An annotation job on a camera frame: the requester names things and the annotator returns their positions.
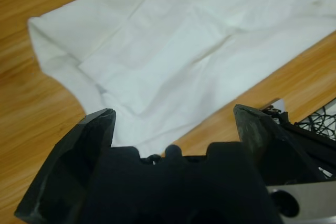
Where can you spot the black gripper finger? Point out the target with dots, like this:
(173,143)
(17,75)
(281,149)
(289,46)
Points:
(278,155)
(68,171)

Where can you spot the white t-shirt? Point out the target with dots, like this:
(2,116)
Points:
(170,51)

